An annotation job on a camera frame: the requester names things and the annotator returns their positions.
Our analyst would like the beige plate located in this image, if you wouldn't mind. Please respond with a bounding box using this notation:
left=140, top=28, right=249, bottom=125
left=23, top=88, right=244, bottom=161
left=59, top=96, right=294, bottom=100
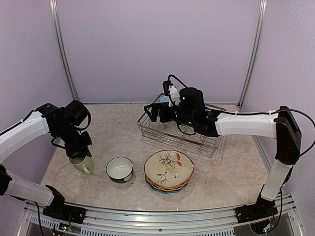
left=144, top=150, right=194, bottom=180

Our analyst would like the aluminium front rail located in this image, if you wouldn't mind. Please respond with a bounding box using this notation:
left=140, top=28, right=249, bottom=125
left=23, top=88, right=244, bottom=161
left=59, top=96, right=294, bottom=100
left=15, top=195, right=305, bottom=236

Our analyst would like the blue dotted plate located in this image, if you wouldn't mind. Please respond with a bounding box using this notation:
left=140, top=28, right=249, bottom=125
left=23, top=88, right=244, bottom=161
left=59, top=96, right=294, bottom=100
left=146, top=179, right=190, bottom=193

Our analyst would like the light blue faceted cup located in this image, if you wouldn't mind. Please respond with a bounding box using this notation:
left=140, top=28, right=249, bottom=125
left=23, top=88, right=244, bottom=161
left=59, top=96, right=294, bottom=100
left=158, top=96, right=169, bottom=103

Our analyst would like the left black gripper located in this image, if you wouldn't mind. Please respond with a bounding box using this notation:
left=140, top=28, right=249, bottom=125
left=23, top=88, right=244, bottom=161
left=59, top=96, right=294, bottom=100
left=54, top=123, right=92, bottom=159

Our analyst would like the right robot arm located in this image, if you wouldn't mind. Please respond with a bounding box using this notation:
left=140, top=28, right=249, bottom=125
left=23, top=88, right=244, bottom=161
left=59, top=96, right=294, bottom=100
left=144, top=86, right=301, bottom=218

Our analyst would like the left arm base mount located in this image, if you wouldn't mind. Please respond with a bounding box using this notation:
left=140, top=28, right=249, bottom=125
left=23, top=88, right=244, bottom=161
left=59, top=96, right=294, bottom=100
left=43, top=205, right=87, bottom=224

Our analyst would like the clear glass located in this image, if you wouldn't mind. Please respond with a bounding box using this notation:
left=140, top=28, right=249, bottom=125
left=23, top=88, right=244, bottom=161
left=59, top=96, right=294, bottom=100
left=154, top=120, right=167, bottom=131

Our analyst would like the yellow dotted plate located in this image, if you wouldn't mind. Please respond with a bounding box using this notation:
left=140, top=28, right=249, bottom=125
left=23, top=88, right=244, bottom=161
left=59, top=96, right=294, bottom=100
left=145, top=172, right=194, bottom=187
left=146, top=177, right=190, bottom=189

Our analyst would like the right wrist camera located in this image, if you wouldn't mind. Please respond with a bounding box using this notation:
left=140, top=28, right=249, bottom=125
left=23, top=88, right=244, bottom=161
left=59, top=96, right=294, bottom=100
left=162, top=81, right=180, bottom=107

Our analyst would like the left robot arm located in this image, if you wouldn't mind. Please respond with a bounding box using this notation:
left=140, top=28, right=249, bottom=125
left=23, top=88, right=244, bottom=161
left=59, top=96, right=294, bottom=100
left=0, top=100, right=92, bottom=219

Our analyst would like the metal wire dish rack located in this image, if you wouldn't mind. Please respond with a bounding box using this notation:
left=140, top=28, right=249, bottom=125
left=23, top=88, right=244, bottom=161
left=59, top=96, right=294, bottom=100
left=137, top=92, right=226, bottom=158

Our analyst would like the right corner aluminium post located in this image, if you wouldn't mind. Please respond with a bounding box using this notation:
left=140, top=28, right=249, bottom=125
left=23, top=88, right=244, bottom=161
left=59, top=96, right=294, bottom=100
left=238, top=0, right=267, bottom=109

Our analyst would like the green mug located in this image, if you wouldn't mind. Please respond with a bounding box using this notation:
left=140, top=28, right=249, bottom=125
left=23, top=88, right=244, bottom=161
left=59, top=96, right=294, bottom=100
left=69, top=156, right=94, bottom=175

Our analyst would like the dark blue bowl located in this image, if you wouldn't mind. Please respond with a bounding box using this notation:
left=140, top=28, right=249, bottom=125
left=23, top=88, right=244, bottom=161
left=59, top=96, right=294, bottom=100
left=106, top=157, right=133, bottom=183

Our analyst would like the corner aluminium post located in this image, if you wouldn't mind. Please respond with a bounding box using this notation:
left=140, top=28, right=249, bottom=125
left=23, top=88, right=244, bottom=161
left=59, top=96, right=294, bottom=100
left=49, top=0, right=79, bottom=100
left=238, top=0, right=267, bottom=109

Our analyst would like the left corner aluminium post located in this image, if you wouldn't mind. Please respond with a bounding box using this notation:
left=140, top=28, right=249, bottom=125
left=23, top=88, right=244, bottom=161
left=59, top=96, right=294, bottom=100
left=49, top=0, right=79, bottom=100

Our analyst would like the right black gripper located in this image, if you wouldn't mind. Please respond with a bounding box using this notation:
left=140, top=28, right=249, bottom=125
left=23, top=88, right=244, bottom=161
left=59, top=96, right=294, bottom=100
left=144, top=101, right=196, bottom=127

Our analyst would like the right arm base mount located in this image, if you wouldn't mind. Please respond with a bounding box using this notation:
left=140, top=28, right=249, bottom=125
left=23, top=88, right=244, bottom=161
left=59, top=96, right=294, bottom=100
left=235, top=205, right=278, bottom=223

